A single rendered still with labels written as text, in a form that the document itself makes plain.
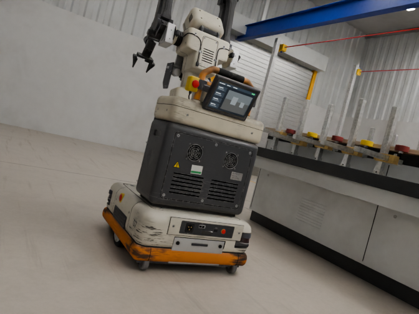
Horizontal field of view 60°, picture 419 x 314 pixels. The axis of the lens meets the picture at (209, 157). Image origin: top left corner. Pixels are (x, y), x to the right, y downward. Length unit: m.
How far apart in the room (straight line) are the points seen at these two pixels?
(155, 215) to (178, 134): 0.38
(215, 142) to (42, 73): 6.30
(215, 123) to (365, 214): 1.36
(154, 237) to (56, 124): 6.36
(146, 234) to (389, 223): 1.59
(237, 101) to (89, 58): 6.38
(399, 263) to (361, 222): 0.35
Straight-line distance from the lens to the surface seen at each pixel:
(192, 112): 1.71
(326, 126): 2.75
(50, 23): 7.94
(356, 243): 2.73
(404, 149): 2.48
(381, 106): 11.56
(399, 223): 2.57
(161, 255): 1.72
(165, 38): 2.12
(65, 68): 7.89
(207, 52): 2.15
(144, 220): 1.65
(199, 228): 1.75
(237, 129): 1.84
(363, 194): 2.48
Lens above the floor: 0.65
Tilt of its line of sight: 3 degrees down
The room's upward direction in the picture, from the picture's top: 14 degrees clockwise
